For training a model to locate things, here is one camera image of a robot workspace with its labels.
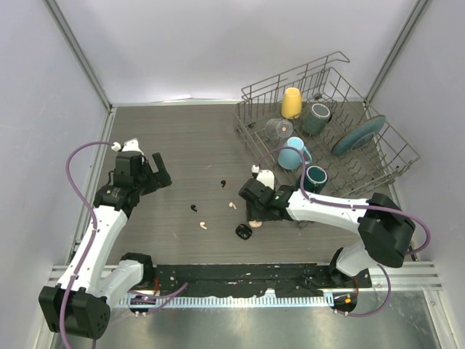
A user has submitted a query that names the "beige earbud charging case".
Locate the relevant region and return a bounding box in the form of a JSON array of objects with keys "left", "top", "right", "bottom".
[{"left": 248, "top": 220, "right": 262, "bottom": 228}]

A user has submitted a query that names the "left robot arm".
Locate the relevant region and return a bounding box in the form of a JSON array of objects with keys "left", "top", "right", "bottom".
[{"left": 39, "top": 151, "right": 171, "bottom": 340}]

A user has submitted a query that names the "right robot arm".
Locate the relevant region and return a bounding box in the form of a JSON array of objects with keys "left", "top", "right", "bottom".
[{"left": 238, "top": 178, "right": 416, "bottom": 287}]

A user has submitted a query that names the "black earbud charging case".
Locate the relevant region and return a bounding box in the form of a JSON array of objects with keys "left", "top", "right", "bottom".
[{"left": 235, "top": 224, "right": 253, "bottom": 240}]

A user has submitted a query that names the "light blue mug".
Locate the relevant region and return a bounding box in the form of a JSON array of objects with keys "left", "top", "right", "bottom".
[{"left": 278, "top": 137, "right": 312, "bottom": 170}]

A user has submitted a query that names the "dark teal mug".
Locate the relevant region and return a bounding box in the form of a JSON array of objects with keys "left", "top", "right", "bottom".
[{"left": 304, "top": 166, "right": 328, "bottom": 194}]

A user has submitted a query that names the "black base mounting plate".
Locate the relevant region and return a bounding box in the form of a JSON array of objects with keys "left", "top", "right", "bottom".
[{"left": 154, "top": 263, "right": 372, "bottom": 298}]

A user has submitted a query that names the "clear glass cup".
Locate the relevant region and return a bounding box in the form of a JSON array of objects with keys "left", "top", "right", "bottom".
[{"left": 264, "top": 119, "right": 294, "bottom": 141}]

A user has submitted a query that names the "dark grey-green mug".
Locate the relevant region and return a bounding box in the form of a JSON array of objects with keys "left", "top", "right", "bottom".
[{"left": 302, "top": 103, "right": 331, "bottom": 135}]

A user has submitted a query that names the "yellow cup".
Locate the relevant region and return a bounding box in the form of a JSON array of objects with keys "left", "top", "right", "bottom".
[{"left": 281, "top": 87, "right": 302, "bottom": 119}]

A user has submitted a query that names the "teal blue plate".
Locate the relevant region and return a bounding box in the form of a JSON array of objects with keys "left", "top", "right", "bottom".
[{"left": 331, "top": 115, "right": 387, "bottom": 156}]

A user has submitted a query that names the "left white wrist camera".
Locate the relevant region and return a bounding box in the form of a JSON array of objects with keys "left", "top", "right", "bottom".
[{"left": 110, "top": 138, "right": 144, "bottom": 154}]

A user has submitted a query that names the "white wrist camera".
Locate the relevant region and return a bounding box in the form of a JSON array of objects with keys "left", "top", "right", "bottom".
[
  {"left": 110, "top": 138, "right": 144, "bottom": 154},
  {"left": 251, "top": 164, "right": 275, "bottom": 190}
]

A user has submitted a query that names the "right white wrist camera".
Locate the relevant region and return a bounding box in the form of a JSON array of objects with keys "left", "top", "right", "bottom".
[{"left": 251, "top": 164, "right": 275, "bottom": 190}]

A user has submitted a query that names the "grey wire dish rack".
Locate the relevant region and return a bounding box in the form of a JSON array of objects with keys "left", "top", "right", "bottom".
[{"left": 235, "top": 51, "right": 420, "bottom": 198}]

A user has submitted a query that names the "white perforated cable strip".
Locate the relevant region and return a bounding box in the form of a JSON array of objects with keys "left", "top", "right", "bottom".
[{"left": 119, "top": 294, "right": 334, "bottom": 308}]

